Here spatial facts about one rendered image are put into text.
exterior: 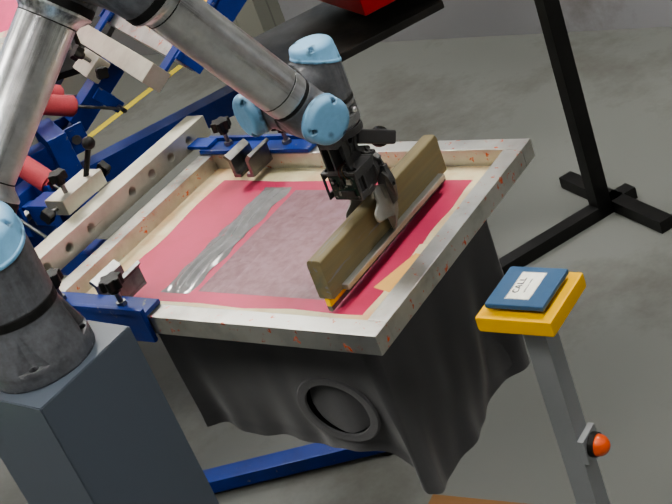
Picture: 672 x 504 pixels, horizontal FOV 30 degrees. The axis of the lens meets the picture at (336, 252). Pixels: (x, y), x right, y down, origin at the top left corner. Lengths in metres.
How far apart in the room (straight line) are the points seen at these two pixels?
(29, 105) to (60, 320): 0.30
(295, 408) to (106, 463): 0.60
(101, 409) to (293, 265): 0.62
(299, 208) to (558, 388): 0.68
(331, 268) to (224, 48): 0.45
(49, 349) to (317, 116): 0.50
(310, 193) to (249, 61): 0.73
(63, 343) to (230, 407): 0.73
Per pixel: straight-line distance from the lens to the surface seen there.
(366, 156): 2.07
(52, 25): 1.78
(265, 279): 2.23
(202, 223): 2.52
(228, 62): 1.76
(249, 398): 2.33
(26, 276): 1.68
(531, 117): 4.67
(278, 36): 3.37
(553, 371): 2.00
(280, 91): 1.80
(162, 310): 2.20
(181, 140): 2.74
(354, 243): 2.07
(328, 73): 1.99
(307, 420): 2.29
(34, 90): 1.79
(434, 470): 2.26
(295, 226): 2.36
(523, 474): 3.08
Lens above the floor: 2.02
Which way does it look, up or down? 28 degrees down
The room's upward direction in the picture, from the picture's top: 21 degrees counter-clockwise
